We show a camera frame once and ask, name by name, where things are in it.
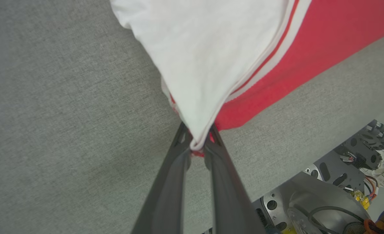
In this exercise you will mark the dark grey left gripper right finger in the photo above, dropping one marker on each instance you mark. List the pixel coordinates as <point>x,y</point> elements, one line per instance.
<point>227,195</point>

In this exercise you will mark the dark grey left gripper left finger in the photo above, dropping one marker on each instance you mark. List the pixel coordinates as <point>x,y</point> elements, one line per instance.
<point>169,188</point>

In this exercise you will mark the red and white basketball jersey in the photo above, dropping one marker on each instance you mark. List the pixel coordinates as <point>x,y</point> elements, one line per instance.
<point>211,58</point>

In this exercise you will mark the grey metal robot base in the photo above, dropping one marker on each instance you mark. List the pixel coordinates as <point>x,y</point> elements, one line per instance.
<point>325,195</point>

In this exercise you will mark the black mecanum wheel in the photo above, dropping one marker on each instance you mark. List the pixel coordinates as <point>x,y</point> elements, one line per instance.
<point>378,133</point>

